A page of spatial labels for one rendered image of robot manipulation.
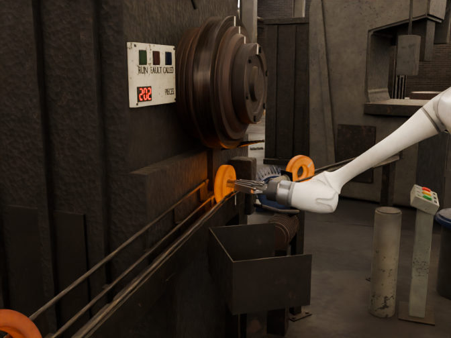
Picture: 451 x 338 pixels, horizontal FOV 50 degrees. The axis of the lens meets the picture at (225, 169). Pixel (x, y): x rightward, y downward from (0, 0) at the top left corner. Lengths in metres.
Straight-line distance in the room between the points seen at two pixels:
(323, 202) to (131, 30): 0.85
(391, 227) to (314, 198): 0.73
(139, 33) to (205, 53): 0.24
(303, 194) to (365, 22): 2.83
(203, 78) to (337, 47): 2.96
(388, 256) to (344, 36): 2.46
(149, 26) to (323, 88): 3.07
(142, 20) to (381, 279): 1.62
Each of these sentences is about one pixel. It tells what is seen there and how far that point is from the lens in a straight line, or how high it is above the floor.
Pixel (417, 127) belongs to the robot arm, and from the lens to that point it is 1.67.
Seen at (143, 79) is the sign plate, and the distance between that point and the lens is 1.45.
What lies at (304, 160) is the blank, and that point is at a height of 0.76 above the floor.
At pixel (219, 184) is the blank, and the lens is 1.76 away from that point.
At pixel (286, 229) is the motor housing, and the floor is 0.50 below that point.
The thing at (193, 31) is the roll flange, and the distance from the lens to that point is 1.74.
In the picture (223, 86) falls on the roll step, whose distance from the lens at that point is 1.60.
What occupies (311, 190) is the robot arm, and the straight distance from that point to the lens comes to 1.71.
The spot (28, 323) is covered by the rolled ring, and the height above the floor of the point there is 0.69.
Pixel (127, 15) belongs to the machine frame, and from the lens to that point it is 1.43.
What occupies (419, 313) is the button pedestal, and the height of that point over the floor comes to 0.03.
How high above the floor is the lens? 1.17
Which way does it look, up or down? 12 degrees down
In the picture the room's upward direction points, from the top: straight up
